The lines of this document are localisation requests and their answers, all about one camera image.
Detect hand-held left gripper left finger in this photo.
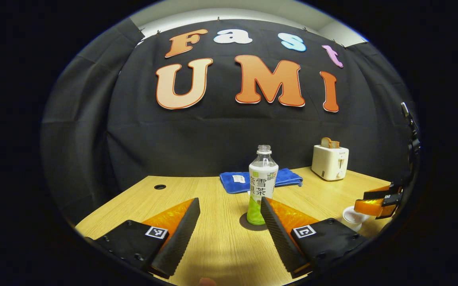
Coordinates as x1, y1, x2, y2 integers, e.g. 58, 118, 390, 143
84, 198, 201, 279

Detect blue folded towel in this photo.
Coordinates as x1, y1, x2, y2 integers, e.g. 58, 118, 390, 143
219, 168, 303, 194

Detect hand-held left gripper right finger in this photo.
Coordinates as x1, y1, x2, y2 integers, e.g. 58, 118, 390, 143
260, 197, 368, 279

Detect clear water bottle green label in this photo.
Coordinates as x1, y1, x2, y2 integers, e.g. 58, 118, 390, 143
246, 145, 279, 226

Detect white teacup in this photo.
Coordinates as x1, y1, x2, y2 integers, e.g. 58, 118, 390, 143
341, 206, 371, 232

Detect white toaster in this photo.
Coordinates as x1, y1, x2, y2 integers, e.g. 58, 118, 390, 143
311, 145, 349, 182

